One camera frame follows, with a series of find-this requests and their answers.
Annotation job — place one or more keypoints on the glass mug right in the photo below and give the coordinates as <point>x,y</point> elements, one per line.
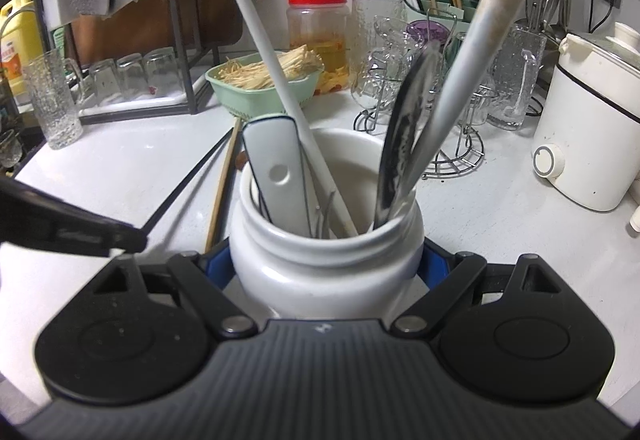
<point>520,80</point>

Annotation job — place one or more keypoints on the white tray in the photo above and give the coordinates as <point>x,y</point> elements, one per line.
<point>140,106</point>

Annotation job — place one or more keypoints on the embossed silver spoon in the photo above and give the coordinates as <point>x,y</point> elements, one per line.
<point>400,130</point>

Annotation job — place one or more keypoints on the clear drinking glass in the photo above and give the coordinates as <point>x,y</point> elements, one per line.
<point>104,83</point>
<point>165,70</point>
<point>132,78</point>

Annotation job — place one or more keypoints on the black metal dish rack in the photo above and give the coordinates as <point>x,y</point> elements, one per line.
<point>186,45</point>

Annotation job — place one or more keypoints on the textured glass mug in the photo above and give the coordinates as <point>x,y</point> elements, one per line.
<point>52,110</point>

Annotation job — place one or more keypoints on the black chopstick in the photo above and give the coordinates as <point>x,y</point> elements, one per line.
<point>190,181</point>

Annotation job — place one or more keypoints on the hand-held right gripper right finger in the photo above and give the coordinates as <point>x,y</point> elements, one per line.
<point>435,265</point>

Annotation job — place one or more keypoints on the yellow plastic bottle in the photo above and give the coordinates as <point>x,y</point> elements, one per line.
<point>20,45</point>

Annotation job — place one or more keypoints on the white chopstick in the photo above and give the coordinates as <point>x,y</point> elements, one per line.
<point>500,10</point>
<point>260,40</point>

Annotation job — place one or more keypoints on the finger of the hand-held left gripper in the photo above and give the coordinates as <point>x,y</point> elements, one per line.
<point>60,242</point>
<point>60,215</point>

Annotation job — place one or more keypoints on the small crystal glass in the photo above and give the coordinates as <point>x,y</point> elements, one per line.
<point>10,148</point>

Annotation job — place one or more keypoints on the white ceramic soup spoon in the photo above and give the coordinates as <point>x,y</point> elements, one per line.
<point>275,150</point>

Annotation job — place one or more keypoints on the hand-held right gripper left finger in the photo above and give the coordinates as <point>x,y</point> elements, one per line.
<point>218,265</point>

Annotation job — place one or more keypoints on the tall textured glass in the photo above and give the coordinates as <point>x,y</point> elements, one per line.
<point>370,20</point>

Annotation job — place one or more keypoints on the white plastic board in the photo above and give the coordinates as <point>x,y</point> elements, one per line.
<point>56,3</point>

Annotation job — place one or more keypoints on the red-lidded plastic jar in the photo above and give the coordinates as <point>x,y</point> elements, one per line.
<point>320,30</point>

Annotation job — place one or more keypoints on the white ceramic jar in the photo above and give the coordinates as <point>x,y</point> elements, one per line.
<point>325,280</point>

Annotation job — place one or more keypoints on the pale thin noodle bundle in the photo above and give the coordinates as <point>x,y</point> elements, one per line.
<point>250,75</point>

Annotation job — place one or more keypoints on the white electric cooker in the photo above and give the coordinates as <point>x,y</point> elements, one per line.
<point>590,135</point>

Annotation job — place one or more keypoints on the silver fork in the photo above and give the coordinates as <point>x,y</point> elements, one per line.
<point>318,220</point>

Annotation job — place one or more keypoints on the green plastic basket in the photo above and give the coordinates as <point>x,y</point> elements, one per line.
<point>235,96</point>

